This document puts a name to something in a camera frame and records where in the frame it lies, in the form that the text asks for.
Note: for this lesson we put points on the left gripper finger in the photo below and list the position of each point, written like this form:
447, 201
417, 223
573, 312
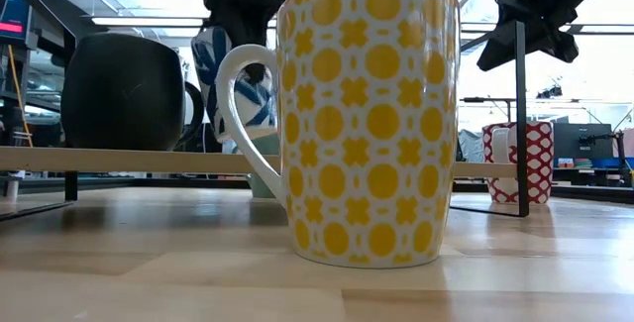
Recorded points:
255, 72

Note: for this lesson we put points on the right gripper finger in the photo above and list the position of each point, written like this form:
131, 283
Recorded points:
500, 47
562, 47

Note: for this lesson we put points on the blue floral white mug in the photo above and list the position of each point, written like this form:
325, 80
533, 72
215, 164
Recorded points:
250, 96

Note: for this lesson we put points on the green faceted mug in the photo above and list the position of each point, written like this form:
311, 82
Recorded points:
270, 144

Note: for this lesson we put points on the red lattice white mug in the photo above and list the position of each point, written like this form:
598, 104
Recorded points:
540, 143

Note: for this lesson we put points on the black mug red interior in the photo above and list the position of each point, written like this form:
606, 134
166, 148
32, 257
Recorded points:
124, 94

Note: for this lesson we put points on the wooden shelf black frame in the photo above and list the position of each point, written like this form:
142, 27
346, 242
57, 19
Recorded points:
124, 161

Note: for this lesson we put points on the dark background monitor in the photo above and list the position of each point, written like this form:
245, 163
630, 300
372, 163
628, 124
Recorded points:
569, 136

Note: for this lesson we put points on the long ceiling light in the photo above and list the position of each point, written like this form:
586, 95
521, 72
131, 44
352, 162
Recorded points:
148, 21

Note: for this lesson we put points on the blue storage bin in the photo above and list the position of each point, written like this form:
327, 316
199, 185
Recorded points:
594, 162

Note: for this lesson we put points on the computer monitor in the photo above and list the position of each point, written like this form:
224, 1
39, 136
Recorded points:
12, 5

